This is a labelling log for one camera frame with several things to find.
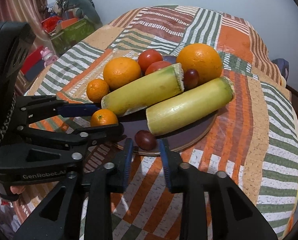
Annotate small mandarin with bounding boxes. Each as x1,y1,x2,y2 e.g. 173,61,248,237
86,79,110,103
90,109,118,127

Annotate dark red grape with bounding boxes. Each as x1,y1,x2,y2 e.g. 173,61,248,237
184,69,199,90
134,130,157,151

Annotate large orange front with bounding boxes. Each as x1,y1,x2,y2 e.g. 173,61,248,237
103,57,142,90

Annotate large orange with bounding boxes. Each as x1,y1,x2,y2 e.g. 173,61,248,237
103,57,142,90
176,43,223,85

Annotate sugarcane piece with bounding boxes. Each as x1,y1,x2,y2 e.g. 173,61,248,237
146,76,235,136
101,63,184,117

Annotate red tomato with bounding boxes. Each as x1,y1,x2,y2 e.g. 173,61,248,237
137,49,163,73
145,61,171,75

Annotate large orange back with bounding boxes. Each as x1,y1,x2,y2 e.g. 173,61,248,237
176,43,223,85

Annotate left hand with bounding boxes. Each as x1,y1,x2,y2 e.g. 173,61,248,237
10,185,26,194

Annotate red box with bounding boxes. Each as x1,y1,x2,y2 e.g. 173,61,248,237
21,46,44,75

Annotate pink toy figure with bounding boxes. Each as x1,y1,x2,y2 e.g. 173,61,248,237
40,47,58,67

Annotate green storage box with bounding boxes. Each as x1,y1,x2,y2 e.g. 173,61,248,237
51,19,95,55

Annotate patchwork striped quilt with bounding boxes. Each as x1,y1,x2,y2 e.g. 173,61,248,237
27,5,298,239

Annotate striped red curtain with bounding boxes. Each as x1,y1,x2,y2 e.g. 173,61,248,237
0,0,52,49

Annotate grey plush toy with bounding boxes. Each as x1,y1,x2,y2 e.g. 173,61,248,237
66,0,103,29

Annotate blue backpack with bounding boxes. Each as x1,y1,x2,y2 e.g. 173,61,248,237
272,58,289,80

